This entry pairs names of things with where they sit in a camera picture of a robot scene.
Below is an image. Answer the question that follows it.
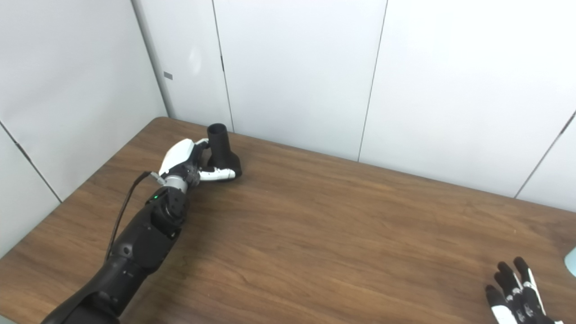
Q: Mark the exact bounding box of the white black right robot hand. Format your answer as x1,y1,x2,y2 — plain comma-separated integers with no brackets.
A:
485,257,563,324

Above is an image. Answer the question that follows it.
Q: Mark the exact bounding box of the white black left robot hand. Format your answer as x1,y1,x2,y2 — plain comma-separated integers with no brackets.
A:
158,138,238,186

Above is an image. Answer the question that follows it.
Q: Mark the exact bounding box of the black flared nozzle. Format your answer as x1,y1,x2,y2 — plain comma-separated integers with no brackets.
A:
206,123,243,180

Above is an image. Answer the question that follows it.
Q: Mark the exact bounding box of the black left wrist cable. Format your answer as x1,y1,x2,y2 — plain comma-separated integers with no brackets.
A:
104,171,165,264

